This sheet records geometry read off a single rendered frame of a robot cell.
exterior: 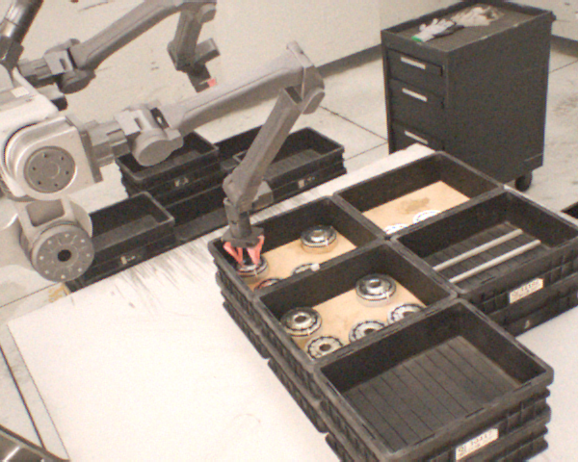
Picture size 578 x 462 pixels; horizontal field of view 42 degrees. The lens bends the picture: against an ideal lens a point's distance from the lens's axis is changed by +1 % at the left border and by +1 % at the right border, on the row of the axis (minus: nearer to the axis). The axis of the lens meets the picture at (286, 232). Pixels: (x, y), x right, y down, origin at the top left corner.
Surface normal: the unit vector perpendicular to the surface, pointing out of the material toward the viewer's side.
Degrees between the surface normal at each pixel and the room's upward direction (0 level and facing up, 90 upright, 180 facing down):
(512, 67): 90
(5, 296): 0
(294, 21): 90
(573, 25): 90
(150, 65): 90
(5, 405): 0
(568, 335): 0
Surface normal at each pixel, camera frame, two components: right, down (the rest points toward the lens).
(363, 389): -0.14, -0.83
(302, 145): 0.52, 0.40
